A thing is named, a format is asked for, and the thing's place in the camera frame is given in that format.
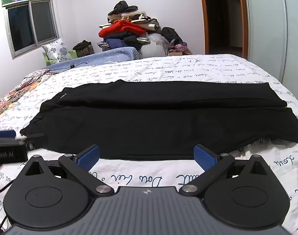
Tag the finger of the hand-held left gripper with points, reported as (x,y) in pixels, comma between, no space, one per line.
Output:
(3,134)
(31,140)

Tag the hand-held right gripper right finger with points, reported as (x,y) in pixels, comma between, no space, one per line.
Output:
(204,158)

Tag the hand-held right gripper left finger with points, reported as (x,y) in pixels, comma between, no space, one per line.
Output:
(89,158)

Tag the black pants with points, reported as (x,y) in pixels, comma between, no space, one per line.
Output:
(151,122)

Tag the floral patterned quilt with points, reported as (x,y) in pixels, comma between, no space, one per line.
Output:
(14,95)

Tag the white script-printed bedsheet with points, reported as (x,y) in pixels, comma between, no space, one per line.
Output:
(149,173)

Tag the floral pillow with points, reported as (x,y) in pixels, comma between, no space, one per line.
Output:
(57,50)

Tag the green plastic basket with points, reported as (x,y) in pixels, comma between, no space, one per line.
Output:
(71,53)

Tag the blue plastic basket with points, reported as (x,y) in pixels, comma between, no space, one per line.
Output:
(107,55)

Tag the olive bag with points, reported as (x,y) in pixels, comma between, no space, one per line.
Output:
(84,47)

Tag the cardboard box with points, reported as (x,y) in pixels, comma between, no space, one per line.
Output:
(179,53)

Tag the sliding window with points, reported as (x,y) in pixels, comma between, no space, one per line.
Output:
(29,27)

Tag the pink plastic bag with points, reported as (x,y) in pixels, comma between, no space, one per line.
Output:
(181,46)

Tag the grey sack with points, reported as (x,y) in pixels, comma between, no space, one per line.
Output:
(151,50)

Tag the black backpack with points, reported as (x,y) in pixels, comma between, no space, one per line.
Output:
(171,35)

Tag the red garment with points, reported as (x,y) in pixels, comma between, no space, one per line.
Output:
(120,29)

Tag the white flower-print wardrobe door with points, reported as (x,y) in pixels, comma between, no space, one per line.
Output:
(273,29)

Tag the pile of mixed clothes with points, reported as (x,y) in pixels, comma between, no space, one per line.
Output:
(125,13)

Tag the wooden door frame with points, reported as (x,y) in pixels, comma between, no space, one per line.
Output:
(204,17)

